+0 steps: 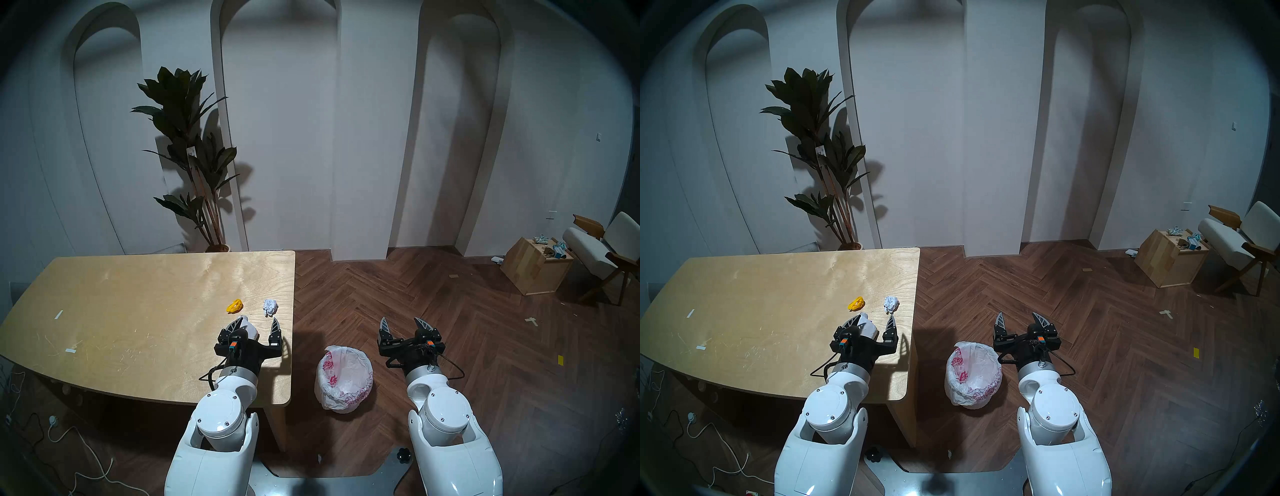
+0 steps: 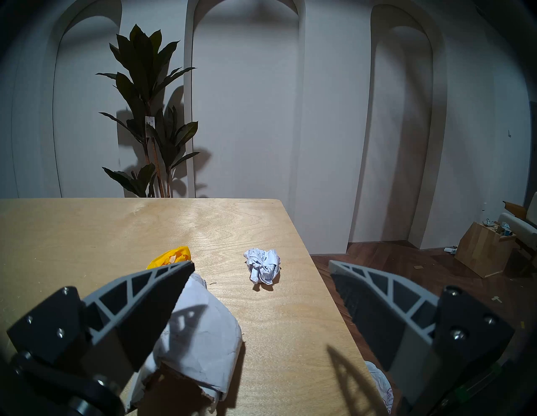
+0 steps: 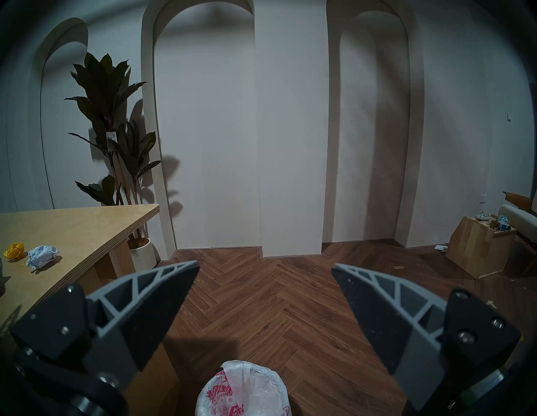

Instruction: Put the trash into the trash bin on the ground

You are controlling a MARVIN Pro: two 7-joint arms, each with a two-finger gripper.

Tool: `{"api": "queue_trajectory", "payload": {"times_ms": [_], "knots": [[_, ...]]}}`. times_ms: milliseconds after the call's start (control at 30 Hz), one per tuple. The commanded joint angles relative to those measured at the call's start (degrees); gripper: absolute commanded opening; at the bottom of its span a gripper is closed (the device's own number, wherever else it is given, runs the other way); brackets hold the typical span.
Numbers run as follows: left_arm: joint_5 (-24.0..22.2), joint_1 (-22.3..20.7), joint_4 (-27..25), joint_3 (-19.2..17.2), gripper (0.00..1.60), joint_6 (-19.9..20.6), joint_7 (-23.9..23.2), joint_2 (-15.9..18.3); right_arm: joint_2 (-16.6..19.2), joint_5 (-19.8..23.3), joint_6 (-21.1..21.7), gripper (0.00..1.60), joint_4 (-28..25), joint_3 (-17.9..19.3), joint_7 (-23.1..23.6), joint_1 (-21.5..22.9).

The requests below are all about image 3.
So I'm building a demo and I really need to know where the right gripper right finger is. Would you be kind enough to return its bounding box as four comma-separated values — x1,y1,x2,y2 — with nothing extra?
331,263,521,411

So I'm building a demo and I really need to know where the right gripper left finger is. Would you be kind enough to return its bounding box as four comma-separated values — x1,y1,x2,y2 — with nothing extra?
10,261,200,388

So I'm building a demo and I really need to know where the trash bin with white bag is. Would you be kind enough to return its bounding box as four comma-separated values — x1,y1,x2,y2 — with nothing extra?
195,360,292,416

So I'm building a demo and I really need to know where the white plant pot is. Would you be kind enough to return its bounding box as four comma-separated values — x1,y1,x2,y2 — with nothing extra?
127,237,158,271

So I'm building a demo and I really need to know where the light wooden table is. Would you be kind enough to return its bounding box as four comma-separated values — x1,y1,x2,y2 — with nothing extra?
0,204,181,416

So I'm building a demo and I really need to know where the white crumpled paper ball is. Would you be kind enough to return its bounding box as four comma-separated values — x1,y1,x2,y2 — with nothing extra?
26,245,60,270

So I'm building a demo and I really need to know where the wooden cube box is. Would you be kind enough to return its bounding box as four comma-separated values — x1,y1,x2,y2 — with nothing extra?
446,216,517,280

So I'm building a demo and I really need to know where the white cushioned wooden armchair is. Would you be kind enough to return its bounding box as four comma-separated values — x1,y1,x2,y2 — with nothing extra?
498,191,537,252

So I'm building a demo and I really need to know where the tall green leafy plant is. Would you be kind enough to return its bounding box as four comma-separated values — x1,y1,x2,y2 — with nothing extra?
64,52,162,242

